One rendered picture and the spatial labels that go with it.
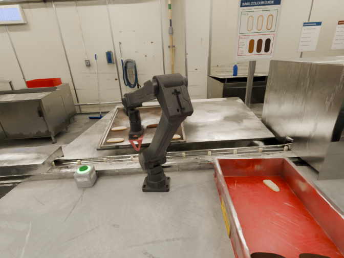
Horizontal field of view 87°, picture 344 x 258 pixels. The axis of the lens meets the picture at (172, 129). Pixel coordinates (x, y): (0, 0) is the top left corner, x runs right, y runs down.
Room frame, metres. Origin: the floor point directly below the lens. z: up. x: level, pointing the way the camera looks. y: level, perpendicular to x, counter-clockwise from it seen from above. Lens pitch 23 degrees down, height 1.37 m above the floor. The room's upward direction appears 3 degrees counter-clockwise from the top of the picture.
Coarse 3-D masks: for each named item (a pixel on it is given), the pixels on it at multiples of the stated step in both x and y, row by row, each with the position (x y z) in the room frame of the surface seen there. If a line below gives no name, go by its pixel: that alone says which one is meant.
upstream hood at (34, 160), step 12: (0, 156) 0.83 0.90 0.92; (12, 156) 0.82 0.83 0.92; (24, 156) 0.81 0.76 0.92; (36, 156) 0.81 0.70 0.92; (48, 156) 0.80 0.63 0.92; (60, 156) 0.89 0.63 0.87; (0, 168) 0.73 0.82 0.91; (12, 168) 0.73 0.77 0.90; (24, 168) 0.74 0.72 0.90; (36, 168) 0.74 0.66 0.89; (48, 168) 0.77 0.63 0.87
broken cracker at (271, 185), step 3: (264, 180) 0.64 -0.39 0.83; (267, 180) 0.64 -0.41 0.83; (270, 180) 0.64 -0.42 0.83; (264, 183) 0.63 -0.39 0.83; (267, 183) 0.62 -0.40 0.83; (270, 183) 0.62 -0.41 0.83; (273, 183) 0.61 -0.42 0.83; (270, 186) 0.60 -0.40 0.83; (273, 186) 0.60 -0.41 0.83; (276, 186) 0.60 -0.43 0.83; (273, 189) 0.58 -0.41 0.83; (276, 189) 0.58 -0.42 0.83
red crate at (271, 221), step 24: (240, 192) 0.58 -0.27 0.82; (264, 192) 0.57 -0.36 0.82; (288, 192) 0.57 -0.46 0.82; (240, 216) 0.47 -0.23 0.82; (264, 216) 0.46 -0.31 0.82; (288, 216) 0.46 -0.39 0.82; (312, 216) 0.45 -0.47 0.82; (264, 240) 0.38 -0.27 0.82; (288, 240) 0.37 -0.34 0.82; (312, 240) 0.37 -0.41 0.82
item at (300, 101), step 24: (288, 72) 0.97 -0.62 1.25; (312, 72) 0.81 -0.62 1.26; (336, 72) 0.69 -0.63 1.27; (288, 96) 0.93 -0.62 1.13; (312, 96) 0.78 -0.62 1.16; (336, 96) 0.66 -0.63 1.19; (264, 120) 1.12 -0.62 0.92; (288, 120) 0.89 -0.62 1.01; (312, 120) 0.74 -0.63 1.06; (336, 120) 0.64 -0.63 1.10; (312, 144) 0.71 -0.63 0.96; (336, 144) 0.63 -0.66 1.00; (336, 168) 0.63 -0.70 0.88
